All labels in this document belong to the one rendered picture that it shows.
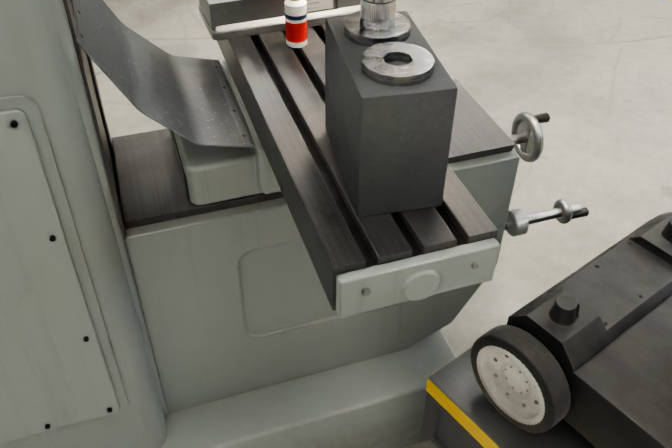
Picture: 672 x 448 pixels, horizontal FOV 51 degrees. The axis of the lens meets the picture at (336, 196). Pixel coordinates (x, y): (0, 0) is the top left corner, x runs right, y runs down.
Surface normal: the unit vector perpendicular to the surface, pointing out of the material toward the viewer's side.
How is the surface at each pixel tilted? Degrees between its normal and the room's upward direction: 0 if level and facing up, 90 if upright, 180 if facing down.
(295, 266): 90
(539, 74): 0
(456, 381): 0
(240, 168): 90
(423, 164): 90
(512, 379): 90
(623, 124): 0
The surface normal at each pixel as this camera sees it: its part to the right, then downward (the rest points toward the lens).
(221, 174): 0.32, 0.61
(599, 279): 0.00, -0.77
